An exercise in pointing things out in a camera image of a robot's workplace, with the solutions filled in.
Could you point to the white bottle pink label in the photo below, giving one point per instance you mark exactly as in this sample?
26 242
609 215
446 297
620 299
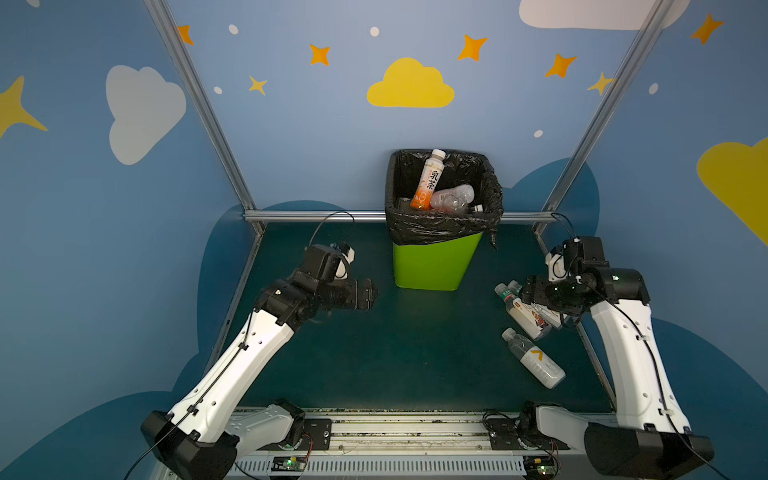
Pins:
530 321

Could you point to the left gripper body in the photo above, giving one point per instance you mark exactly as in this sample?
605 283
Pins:
365 294

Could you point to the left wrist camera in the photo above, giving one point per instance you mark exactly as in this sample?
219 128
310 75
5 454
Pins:
347 255

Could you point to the orange juice bottle back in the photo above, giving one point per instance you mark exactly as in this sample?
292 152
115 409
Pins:
430 176

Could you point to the aluminium frame post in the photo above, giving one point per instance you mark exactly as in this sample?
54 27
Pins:
638 51
164 21

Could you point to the aluminium left frame post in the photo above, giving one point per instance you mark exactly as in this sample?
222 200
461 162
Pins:
164 21

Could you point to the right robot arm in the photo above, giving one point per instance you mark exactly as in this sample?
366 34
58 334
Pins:
652 438

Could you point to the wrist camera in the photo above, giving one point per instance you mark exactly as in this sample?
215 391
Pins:
555 266
347 255

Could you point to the clear bottle colourful label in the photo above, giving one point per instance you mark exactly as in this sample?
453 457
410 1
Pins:
541 315

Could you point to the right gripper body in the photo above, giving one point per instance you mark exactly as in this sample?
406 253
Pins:
531 291

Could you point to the black bin liner bag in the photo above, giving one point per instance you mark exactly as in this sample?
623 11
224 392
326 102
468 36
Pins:
408 226

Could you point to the clear bottle green neck band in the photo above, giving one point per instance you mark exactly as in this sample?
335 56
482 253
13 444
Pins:
534 359

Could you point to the aluminium right frame post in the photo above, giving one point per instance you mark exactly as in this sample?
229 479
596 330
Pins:
638 51

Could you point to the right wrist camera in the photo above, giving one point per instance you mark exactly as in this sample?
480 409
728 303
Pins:
555 266

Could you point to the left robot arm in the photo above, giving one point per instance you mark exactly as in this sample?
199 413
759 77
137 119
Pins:
197 439

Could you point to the green plastic bin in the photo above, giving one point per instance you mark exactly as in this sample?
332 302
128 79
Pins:
435 267

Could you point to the aluminium back frame rail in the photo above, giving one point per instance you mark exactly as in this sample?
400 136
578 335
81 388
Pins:
316 216

